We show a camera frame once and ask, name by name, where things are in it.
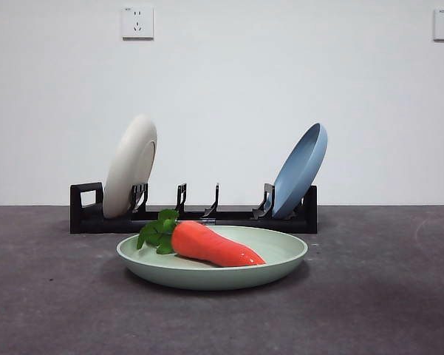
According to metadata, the orange carrot with green leaves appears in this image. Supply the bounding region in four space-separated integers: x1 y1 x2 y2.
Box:
136 209 267 268

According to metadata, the blue plate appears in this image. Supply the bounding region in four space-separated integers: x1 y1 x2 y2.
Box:
271 123 329 218

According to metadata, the white plate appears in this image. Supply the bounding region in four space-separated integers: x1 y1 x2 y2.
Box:
102 113 158 219

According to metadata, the green plate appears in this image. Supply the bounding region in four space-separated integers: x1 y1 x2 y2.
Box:
116 224 309 291

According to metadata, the black plate rack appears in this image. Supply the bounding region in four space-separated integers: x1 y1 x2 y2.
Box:
69 182 318 234

